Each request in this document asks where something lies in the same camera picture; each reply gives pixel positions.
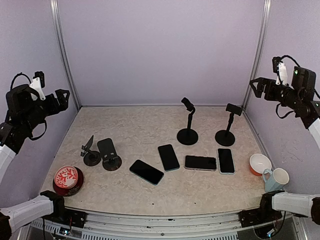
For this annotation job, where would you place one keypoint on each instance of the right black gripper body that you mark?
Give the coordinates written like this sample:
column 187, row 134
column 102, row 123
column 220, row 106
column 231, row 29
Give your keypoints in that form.
column 272, row 95

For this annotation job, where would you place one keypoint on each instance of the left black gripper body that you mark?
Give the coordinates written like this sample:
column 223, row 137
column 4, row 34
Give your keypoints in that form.
column 53, row 108

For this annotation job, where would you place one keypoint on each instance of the folding phone stand wood base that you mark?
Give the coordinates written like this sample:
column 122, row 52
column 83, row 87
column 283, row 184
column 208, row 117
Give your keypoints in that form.
column 90, row 157

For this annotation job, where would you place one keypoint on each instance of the clear case phone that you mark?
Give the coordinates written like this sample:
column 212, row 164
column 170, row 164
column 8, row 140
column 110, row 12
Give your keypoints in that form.
column 200, row 163

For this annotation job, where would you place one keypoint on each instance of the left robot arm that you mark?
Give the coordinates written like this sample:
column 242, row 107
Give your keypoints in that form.
column 28, row 107

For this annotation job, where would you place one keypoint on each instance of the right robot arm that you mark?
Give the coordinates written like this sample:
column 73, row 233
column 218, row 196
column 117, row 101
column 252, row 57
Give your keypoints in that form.
column 294, row 92

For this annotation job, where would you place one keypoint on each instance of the black clamp phone stand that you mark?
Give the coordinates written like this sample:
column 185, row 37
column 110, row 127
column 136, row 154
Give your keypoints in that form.
column 225, row 137

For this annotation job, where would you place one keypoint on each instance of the light blue case phone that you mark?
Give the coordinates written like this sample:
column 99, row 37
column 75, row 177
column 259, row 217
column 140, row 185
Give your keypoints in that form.
column 225, row 161

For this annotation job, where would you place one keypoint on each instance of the black gooseneck phone stand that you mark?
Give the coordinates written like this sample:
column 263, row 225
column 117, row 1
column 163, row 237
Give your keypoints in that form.
column 188, row 136

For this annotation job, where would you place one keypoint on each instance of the teal phone lying diagonal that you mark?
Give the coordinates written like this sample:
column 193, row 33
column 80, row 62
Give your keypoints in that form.
column 146, row 172

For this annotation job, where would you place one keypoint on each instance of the orange white bowl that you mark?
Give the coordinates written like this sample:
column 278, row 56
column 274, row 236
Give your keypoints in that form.
column 258, row 163

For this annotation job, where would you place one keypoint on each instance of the red patterned round tin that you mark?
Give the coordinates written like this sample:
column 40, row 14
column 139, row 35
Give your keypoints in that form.
column 68, row 181

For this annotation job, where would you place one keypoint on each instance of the light blue mug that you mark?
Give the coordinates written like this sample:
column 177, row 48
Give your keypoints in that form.
column 275, row 179

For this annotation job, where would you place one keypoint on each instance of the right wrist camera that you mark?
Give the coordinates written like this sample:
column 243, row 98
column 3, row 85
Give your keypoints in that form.
column 281, row 71

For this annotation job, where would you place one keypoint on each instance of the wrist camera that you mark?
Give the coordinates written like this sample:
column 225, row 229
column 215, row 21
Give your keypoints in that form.
column 37, row 84
column 281, row 71

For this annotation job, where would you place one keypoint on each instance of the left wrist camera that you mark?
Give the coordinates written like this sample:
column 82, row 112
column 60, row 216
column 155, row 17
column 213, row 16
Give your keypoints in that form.
column 37, row 84

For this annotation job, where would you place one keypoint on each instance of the right aluminium frame post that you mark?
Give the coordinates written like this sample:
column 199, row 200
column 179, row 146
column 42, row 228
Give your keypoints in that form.
column 258, row 51

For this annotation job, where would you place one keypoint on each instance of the aluminium frame post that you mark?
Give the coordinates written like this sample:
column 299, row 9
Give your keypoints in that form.
column 258, row 51
column 63, row 53

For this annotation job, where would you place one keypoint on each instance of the left aluminium frame post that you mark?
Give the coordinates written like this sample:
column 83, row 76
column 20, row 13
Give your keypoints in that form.
column 63, row 53

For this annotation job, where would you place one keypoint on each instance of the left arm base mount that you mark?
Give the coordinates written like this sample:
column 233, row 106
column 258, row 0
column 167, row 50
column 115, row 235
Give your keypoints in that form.
column 67, row 216

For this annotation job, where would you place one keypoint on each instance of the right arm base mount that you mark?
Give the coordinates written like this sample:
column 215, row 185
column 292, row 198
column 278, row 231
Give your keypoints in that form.
column 256, row 216

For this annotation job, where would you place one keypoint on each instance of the aluminium front rail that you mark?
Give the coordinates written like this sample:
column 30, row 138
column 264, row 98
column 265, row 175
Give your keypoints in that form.
column 215, row 226

